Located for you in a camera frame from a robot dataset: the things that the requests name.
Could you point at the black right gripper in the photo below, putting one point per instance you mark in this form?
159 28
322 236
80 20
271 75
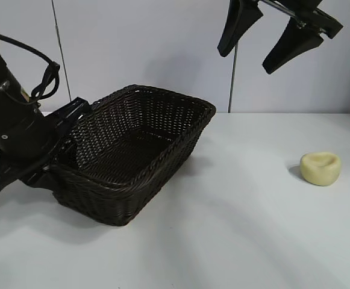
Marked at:
328 24

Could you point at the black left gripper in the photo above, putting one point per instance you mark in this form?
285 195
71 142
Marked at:
18 144

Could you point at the dark brown woven basket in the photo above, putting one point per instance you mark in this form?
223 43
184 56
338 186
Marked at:
126 150

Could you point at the pale yellow egg yolk pastry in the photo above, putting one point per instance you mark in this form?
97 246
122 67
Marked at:
320 170

